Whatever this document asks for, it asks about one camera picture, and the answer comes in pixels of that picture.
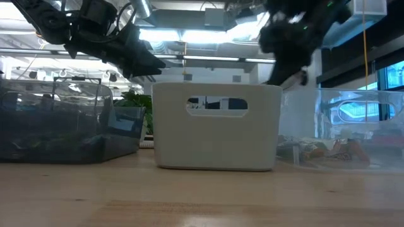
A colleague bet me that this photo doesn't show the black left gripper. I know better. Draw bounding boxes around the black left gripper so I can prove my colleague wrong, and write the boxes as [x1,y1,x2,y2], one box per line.
[62,22,167,79]

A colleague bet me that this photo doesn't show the clear plastic bin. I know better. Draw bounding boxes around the clear plastic bin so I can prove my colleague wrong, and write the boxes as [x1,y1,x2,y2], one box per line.
[277,87,404,174]

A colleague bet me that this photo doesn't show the yellow hanging cord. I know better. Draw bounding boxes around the yellow hanging cord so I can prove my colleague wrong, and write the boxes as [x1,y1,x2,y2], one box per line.
[361,0,370,122]

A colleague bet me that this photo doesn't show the ceiling light strip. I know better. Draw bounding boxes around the ceiling light strip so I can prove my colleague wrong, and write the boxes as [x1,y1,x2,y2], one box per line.
[182,54,276,64]

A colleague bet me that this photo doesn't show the green leafy plant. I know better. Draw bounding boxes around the green leafy plant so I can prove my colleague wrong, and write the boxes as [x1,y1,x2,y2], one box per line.
[114,90,154,136]

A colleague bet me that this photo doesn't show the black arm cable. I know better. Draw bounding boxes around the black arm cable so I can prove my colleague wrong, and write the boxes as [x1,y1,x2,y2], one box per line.
[114,2,134,33]

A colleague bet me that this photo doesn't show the smoke grey plastic bin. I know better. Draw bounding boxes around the smoke grey plastic bin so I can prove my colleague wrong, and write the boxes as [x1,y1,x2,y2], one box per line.
[0,78,146,165]

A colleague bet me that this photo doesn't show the silver ceiling duct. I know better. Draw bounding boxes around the silver ceiling duct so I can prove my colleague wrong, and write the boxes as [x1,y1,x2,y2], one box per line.
[131,0,156,20]

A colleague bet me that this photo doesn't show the grey ceiling box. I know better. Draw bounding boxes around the grey ceiling box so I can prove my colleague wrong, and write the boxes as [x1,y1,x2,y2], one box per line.
[204,8,227,28]

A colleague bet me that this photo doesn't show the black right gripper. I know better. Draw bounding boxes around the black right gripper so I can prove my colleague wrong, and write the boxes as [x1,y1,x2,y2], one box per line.
[266,47,316,87]

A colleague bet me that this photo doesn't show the orange wrapped granola bar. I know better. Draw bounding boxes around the orange wrapped granola bar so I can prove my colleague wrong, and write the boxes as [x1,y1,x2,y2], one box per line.
[311,138,372,168]

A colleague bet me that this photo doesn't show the white ceiling box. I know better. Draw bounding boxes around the white ceiling box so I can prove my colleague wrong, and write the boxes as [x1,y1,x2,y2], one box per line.
[352,0,388,17]

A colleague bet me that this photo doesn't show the white plastic bin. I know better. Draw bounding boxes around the white plastic bin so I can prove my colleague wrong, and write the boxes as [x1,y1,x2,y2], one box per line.
[151,81,283,172]

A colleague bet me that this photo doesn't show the pale green wrapped granola bar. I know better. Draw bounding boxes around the pale green wrapped granola bar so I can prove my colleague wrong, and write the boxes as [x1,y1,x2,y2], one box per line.
[277,135,316,160]

